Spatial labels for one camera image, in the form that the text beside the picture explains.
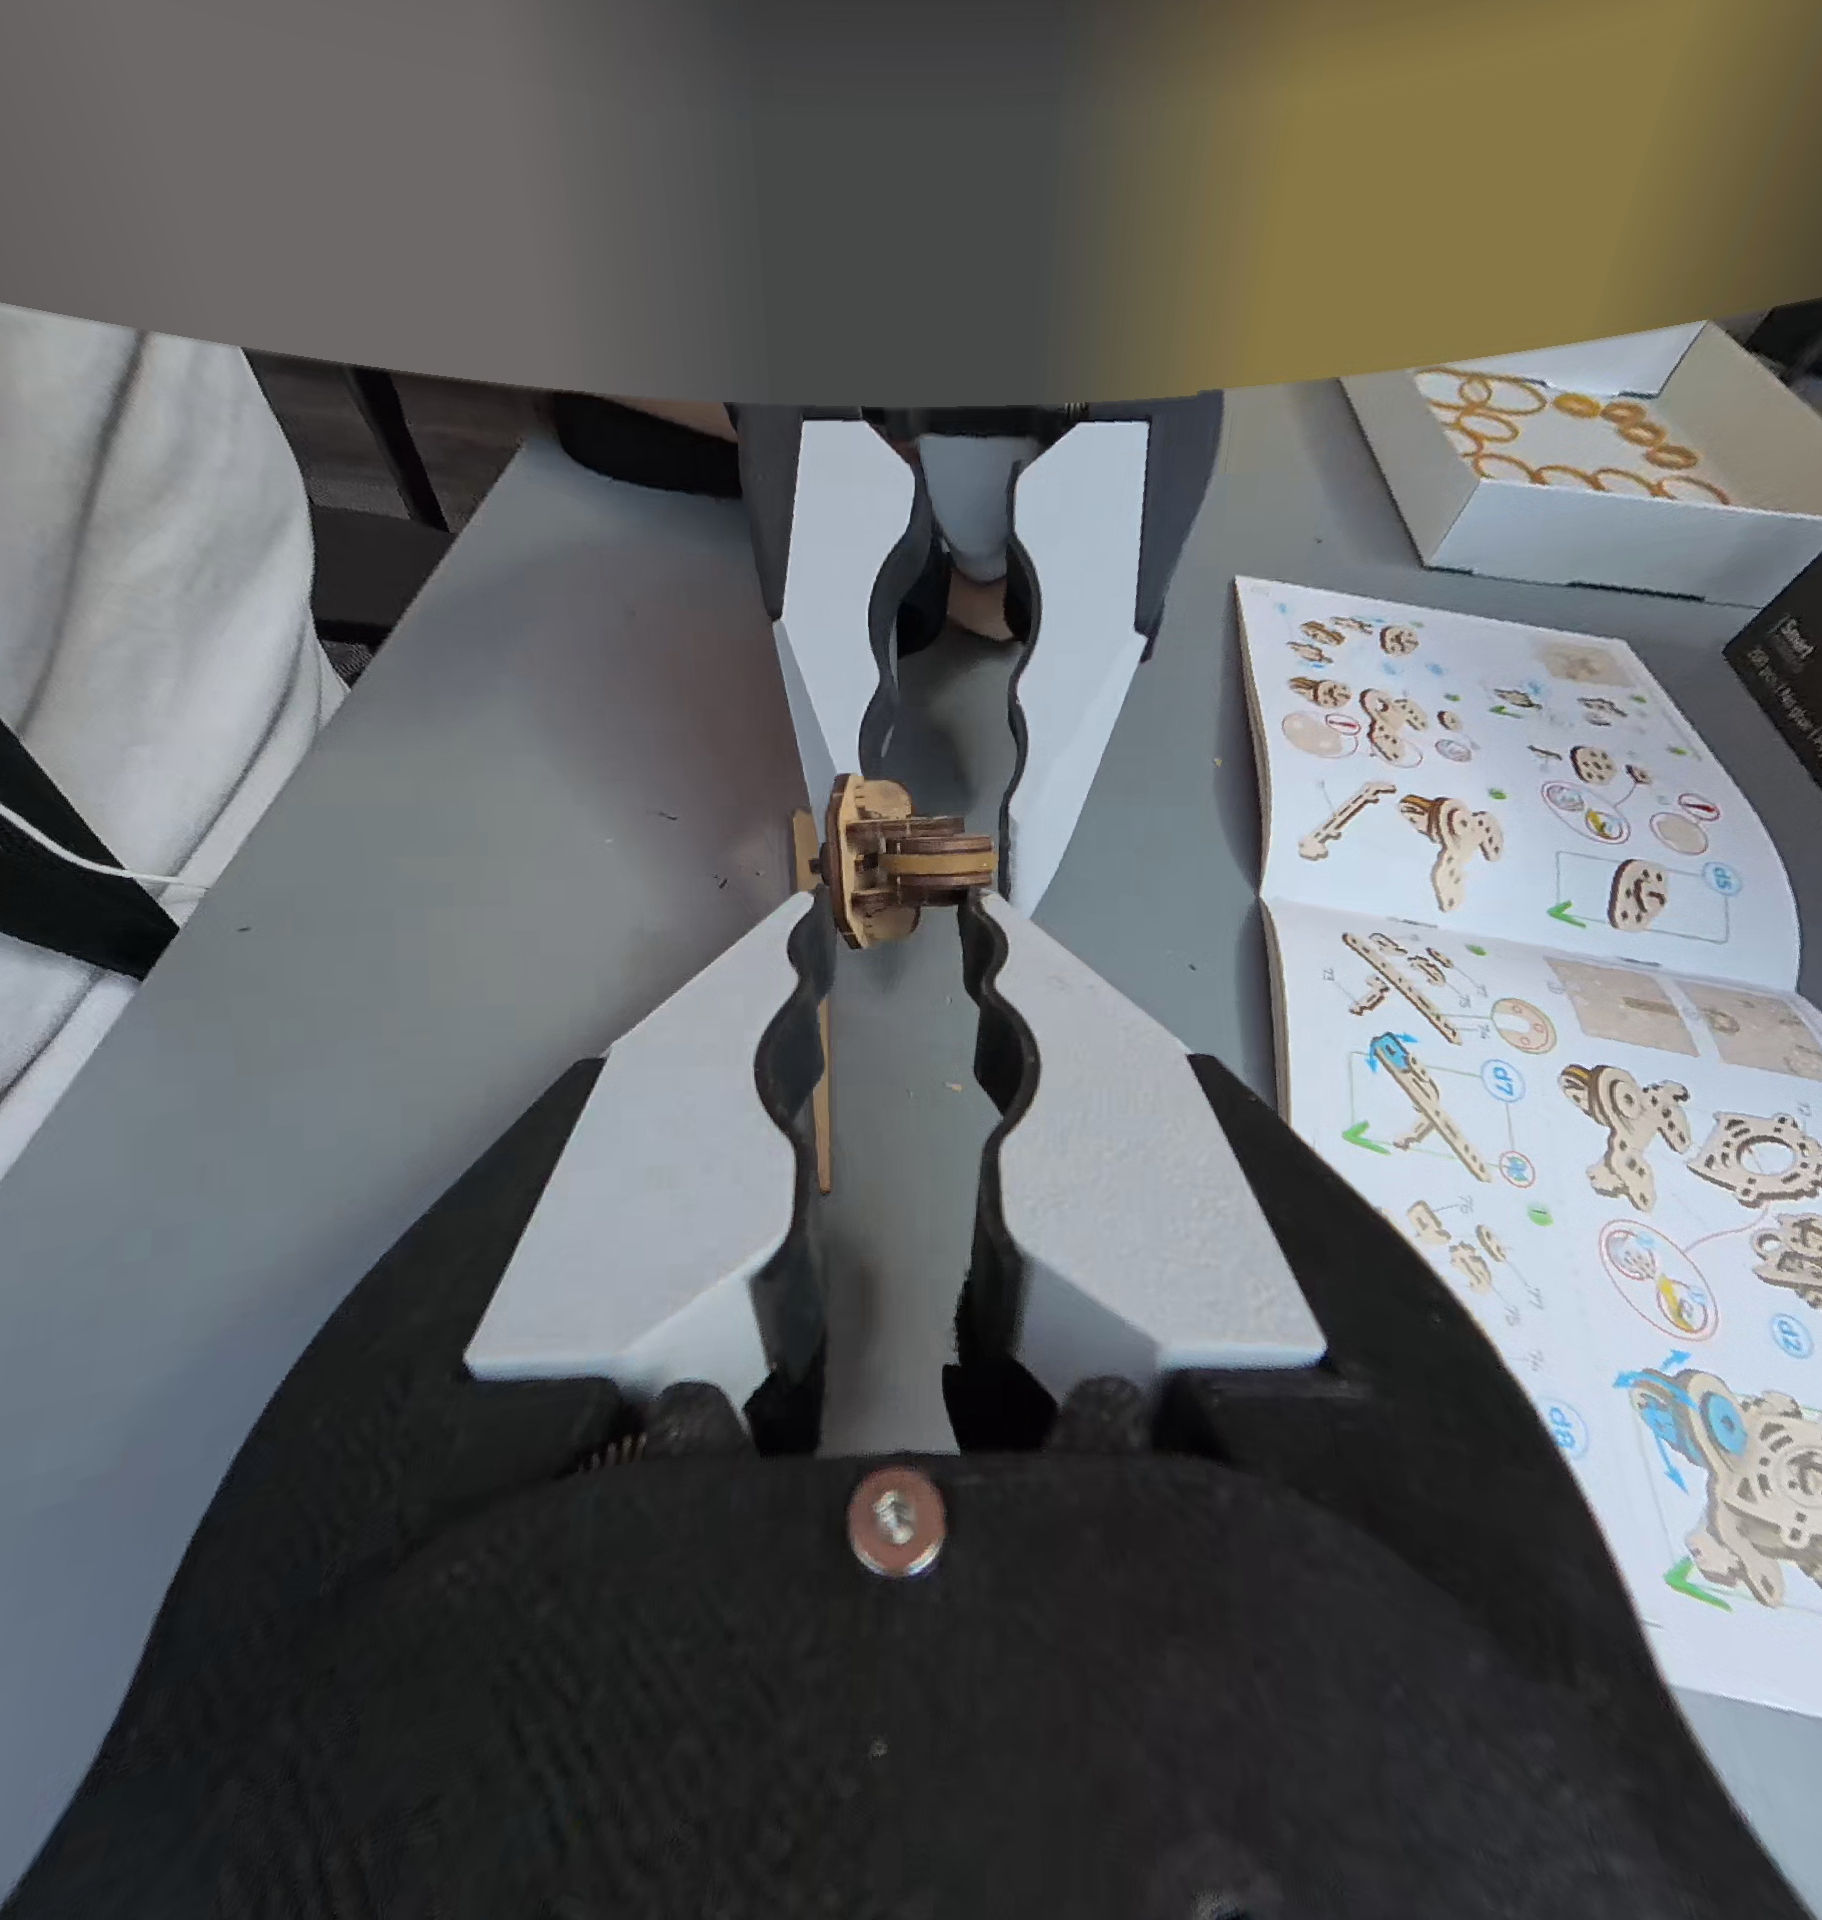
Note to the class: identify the black model kit box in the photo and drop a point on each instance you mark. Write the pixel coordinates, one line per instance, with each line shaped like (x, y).
(1811, 676)

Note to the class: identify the black mesh chair pad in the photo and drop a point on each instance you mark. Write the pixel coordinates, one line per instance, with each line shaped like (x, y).
(641, 441)

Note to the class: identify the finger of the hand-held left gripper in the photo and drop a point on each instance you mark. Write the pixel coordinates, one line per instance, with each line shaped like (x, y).
(837, 556)
(1091, 570)

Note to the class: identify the grey desk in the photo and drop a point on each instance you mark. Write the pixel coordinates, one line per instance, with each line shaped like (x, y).
(477, 825)

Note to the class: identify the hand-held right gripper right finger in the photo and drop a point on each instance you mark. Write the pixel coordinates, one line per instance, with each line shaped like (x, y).
(1151, 1200)

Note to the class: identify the open instruction booklet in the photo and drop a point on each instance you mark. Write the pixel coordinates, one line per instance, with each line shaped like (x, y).
(1451, 840)

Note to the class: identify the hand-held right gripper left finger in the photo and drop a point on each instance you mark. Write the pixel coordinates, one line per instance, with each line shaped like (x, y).
(641, 1200)

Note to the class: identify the pile of wooden rings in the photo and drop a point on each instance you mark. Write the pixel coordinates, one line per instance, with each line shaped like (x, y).
(1511, 420)

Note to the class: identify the pointed wooden stick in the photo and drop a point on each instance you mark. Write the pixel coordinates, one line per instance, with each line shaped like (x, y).
(824, 1096)

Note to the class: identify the person's white shirt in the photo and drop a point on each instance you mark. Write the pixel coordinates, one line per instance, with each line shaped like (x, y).
(131, 525)

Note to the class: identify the small wooden model assembly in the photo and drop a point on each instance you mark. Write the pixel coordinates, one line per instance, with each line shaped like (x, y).
(888, 870)

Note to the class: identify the white cardboard tray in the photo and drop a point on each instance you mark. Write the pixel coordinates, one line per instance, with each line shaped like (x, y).
(1602, 541)

